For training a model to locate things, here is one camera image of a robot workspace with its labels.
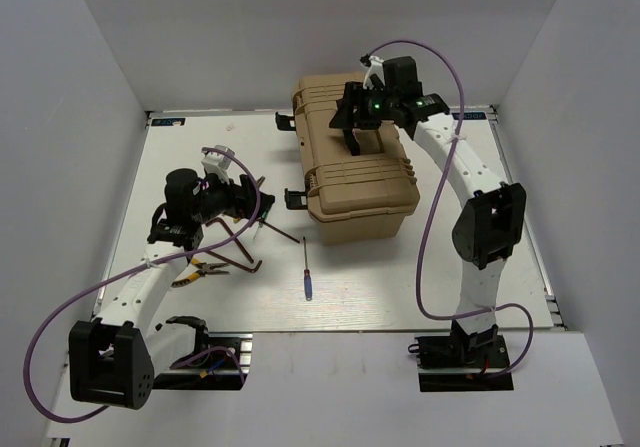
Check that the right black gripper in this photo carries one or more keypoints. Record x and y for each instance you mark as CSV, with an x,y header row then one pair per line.
x,y
354,95

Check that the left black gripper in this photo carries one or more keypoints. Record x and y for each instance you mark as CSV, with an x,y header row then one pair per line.
x,y
239,206

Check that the green black precision screwdriver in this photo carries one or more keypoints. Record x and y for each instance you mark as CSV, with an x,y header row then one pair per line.
x,y
260,224

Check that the long brown hex key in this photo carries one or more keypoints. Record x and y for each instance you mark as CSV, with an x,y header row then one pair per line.
x,y
282,233

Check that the tan plastic toolbox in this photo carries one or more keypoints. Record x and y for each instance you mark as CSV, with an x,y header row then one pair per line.
x,y
350,198

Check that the blue red handled screwdriver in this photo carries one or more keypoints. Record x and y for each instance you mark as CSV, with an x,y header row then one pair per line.
x,y
308,288

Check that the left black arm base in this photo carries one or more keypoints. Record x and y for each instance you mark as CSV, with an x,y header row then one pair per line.
x,y
210,357

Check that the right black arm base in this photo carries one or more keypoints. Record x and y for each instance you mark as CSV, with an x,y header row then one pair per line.
x,y
442,370

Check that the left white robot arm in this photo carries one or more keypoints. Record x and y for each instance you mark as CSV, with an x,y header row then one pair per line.
x,y
115,358

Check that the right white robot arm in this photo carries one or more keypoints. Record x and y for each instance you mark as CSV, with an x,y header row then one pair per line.
x,y
492,211

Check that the black toolbox latch near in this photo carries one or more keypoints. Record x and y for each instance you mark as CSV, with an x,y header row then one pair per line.
x,y
295,200

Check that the black toolbox latch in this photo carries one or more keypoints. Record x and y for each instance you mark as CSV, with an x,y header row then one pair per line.
x,y
295,200
284,122

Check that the black toolbox latch far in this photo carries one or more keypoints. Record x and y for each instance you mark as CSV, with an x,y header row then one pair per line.
x,y
284,122

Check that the large brown hex key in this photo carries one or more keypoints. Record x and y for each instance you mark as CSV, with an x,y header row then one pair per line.
x,y
249,264

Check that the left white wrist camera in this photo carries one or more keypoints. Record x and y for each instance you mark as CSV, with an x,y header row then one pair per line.
x,y
217,162

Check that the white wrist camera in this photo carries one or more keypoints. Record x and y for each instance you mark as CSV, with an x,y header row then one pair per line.
x,y
217,162
374,77

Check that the yellow handled needle-nose pliers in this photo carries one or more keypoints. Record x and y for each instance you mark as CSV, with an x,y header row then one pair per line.
x,y
202,269

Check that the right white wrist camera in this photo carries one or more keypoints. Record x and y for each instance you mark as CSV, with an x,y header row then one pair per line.
x,y
374,77

